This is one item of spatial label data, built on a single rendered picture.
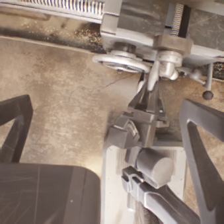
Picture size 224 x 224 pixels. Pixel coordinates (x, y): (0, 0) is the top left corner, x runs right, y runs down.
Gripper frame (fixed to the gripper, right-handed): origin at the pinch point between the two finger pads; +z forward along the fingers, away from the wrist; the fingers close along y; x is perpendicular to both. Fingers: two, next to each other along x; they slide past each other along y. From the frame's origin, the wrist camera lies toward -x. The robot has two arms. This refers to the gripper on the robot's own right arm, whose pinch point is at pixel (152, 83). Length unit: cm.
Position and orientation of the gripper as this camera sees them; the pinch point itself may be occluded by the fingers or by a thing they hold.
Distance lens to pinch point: 48.3
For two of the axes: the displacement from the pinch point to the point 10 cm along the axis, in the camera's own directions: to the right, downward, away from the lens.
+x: 6.0, 0.3, 8.0
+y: -7.8, -2.2, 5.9
